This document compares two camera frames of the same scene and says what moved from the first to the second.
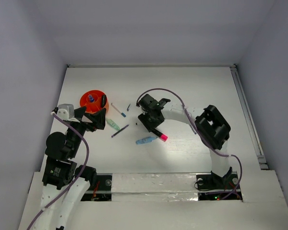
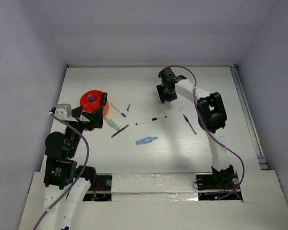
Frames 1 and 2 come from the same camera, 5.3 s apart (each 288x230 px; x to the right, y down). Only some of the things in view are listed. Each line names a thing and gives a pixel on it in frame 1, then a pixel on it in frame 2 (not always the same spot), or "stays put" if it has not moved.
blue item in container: (91, 98) stays put
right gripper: (149, 125) -> (163, 97)
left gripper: (98, 118) stays put
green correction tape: (112, 123) stays put
